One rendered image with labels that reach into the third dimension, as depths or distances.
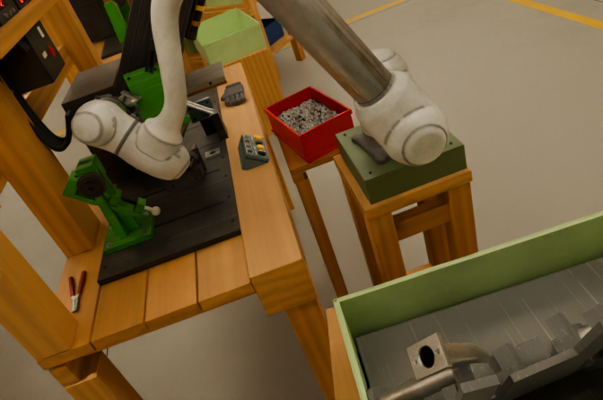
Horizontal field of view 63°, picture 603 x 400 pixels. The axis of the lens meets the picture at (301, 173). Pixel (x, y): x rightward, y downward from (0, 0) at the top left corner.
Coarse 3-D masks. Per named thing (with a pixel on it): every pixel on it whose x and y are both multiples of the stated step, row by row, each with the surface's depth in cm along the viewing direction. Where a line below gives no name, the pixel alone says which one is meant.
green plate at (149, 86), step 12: (132, 72) 155; (144, 72) 156; (156, 72) 156; (132, 84) 156; (144, 84) 157; (156, 84) 157; (144, 96) 158; (156, 96) 158; (144, 108) 159; (156, 108) 159; (144, 120) 160
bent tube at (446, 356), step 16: (432, 336) 60; (416, 352) 61; (432, 352) 62; (448, 352) 60; (464, 352) 62; (480, 352) 64; (416, 368) 61; (432, 368) 59; (448, 368) 61; (416, 384) 76; (432, 384) 74; (448, 384) 72
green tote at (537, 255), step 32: (576, 224) 98; (480, 256) 98; (512, 256) 99; (544, 256) 101; (576, 256) 102; (384, 288) 99; (416, 288) 100; (448, 288) 102; (480, 288) 103; (352, 320) 102; (384, 320) 104; (352, 352) 88
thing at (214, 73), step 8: (216, 64) 182; (192, 72) 183; (200, 72) 180; (208, 72) 178; (216, 72) 175; (192, 80) 176; (200, 80) 173; (208, 80) 171; (216, 80) 171; (224, 80) 171; (192, 88) 170; (200, 88) 171; (208, 88) 172
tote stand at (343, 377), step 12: (336, 324) 116; (336, 336) 113; (336, 348) 110; (336, 360) 108; (348, 360) 107; (336, 372) 105; (348, 372) 105; (336, 384) 103; (348, 384) 102; (336, 396) 101; (348, 396) 100
